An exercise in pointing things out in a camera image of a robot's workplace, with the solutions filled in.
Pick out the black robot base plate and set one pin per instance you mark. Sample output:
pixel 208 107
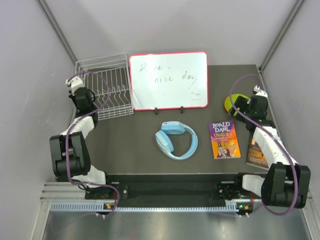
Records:
pixel 178 189

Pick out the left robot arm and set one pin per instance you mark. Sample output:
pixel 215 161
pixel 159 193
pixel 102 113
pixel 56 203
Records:
pixel 69 149

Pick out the pink framed whiteboard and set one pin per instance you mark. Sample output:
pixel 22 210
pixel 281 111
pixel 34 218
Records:
pixel 169 80

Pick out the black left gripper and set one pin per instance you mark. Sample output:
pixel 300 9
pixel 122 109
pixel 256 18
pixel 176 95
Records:
pixel 73 99

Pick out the purple Roald Dahl book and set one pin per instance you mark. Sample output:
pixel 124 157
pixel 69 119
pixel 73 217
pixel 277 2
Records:
pixel 224 140

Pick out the light blue headphones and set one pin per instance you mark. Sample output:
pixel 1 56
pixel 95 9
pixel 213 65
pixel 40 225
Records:
pixel 169 134

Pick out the dark brown book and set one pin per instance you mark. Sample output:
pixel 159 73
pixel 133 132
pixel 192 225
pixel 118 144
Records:
pixel 255 156

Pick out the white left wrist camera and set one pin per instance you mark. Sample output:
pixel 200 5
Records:
pixel 75 83

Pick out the white wire dish rack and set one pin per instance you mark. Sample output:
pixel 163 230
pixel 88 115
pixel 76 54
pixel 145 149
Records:
pixel 110 84

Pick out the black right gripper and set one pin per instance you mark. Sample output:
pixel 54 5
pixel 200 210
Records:
pixel 242 103

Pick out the lime green plate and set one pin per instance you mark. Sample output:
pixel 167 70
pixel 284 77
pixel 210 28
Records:
pixel 227 101

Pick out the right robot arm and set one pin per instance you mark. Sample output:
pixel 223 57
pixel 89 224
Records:
pixel 286 183

